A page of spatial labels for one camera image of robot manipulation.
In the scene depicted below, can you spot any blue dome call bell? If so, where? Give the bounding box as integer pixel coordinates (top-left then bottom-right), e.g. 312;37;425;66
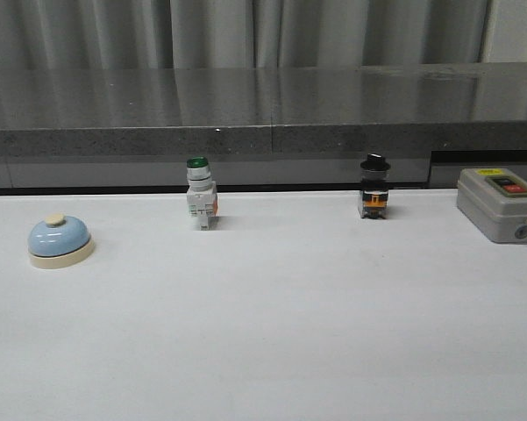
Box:
27;213;95;269

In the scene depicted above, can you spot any grey stone counter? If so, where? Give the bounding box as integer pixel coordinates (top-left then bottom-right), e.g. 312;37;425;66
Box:
0;63;527;194

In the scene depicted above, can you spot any grey push-button control box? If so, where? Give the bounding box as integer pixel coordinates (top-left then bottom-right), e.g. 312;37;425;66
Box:
457;168;527;244

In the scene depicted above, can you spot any grey pleated curtain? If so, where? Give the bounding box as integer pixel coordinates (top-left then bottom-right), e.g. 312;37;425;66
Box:
0;1;489;69

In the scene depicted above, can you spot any green pushbutton switch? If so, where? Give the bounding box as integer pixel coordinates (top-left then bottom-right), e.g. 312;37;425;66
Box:
186;156;218;230

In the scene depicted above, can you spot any black selector switch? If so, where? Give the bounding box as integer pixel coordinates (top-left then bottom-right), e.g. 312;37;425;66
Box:
358;153;391;219

